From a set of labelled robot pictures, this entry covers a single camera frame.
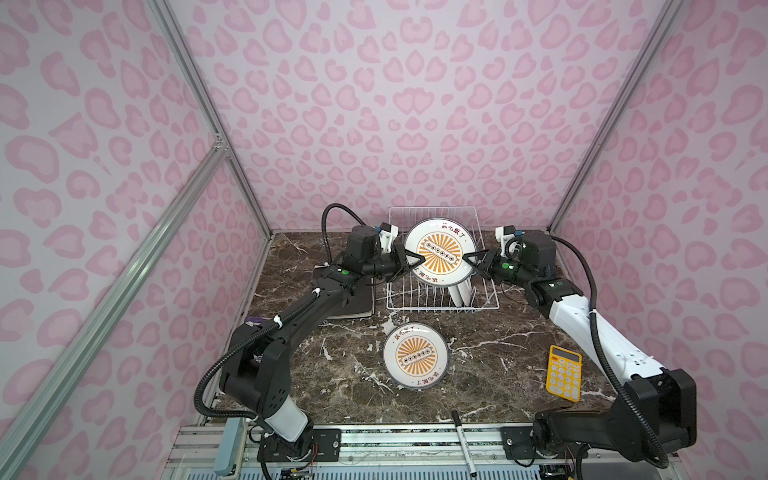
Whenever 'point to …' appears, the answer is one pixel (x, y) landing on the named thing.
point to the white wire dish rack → (404, 290)
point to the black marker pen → (465, 448)
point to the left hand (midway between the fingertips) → (429, 256)
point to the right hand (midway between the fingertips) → (465, 255)
